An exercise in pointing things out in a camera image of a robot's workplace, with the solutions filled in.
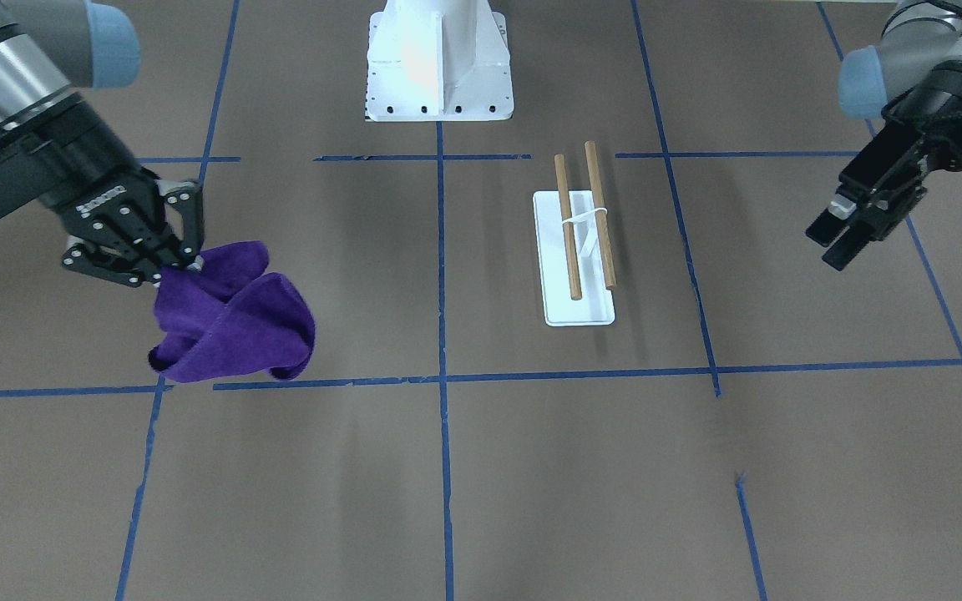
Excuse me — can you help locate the white towel rack base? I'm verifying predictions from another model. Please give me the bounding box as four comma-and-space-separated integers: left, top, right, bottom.
532, 190, 615, 327

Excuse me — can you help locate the robot arm holding towel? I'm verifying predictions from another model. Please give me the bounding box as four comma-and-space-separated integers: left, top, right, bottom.
0, 1, 204, 288

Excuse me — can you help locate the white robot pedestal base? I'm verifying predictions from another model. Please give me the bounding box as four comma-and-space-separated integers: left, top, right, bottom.
364, 1, 515, 123

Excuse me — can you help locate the wooden rack rod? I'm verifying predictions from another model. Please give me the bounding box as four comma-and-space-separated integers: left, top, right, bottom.
585, 140, 617, 290
554, 154, 583, 301

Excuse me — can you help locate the purple towel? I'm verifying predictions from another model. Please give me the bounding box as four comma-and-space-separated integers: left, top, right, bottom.
146, 240, 316, 383

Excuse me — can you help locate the black empty gripper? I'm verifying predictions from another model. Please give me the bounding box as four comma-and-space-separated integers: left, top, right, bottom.
805, 63, 962, 271

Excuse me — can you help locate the black gripper with towel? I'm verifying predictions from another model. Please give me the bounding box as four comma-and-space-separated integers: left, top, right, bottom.
27, 117, 205, 288

